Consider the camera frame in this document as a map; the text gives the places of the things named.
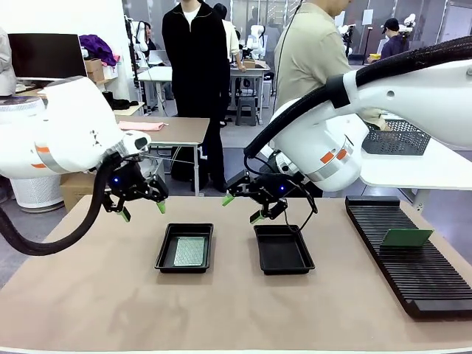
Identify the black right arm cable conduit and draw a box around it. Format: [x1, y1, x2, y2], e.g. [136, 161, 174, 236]
[243, 35, 472, 158]

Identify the green circuit board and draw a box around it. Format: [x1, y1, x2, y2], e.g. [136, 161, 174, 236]
[173, 237, 207, 267]
[379, 228, 434, 249]

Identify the person in beige shirt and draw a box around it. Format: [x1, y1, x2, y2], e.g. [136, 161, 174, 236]
[273, 0, 392, 132]

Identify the white background desk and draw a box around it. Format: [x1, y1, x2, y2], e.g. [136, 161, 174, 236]
[136, 66, 174, 111]

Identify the small cardboard box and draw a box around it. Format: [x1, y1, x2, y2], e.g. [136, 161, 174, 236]
[83, 58, 105, 83]

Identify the black ESD tray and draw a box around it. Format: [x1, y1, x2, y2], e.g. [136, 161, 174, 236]
[153, 222, 215, 274]
[253, 224, 316, 276]

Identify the wood-topped background desk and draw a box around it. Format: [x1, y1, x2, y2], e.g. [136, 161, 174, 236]
[230, 60, 272, 122]

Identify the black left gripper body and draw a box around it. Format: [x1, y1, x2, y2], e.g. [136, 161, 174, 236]
[105, 158, 156, 202]

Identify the white air purifier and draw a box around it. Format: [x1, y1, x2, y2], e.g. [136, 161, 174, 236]
[0, 96, 66, 213]

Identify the black computer monitor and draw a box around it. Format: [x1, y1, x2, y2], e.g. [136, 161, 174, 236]
[7, 32, 88, 82]

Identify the black slotted board rack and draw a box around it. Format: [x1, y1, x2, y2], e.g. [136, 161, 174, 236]
[344, 195, 472, 320]

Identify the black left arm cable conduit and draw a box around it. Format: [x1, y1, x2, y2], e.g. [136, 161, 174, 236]
[0, 154, 115, 257]

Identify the pink cloth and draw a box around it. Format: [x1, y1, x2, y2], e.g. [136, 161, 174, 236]
[117, 120, 166, 132]

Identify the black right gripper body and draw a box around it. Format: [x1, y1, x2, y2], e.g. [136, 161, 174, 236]
[246, 175, 307, 207]

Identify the person in cream sweater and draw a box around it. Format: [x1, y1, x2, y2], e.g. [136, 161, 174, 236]
[213, 2, 246, 73]

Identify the purple cloth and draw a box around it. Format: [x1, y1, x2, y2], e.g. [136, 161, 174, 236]
[79, 34, 121, 67]

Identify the grey mesh basket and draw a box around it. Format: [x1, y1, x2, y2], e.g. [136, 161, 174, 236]
[361, 118, 431, 156]

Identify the seated dark-haired person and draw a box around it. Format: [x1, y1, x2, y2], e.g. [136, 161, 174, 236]
[142, 21, 159, 52]

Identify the white work table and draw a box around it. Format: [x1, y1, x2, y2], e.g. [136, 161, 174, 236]
[359, 121, 472, 207]

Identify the person in black jacket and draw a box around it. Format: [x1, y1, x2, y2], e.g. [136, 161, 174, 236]
[162, 0, 232, 192]

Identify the brown folding table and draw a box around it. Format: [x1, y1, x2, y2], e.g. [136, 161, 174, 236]
[114, 117, 211, 197]

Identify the grey plastic stool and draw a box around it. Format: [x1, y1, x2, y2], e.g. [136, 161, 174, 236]
[235, 96, 259, 127]

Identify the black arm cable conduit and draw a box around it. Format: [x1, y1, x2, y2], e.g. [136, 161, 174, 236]
[243, 35, 472, 158]
[0, 154, 115, 257]

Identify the large open cardboard box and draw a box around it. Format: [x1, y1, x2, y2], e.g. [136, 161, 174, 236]
[60, 171, 97, 213]

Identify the black cloth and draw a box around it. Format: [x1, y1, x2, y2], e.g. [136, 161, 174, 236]
[110, 98, 139, 111]

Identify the person in dark coat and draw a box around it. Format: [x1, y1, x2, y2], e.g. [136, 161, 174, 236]
[379, 18, 410, 60]

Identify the black tripod stand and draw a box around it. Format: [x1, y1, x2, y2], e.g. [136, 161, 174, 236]
[344, 24, 357, 56]

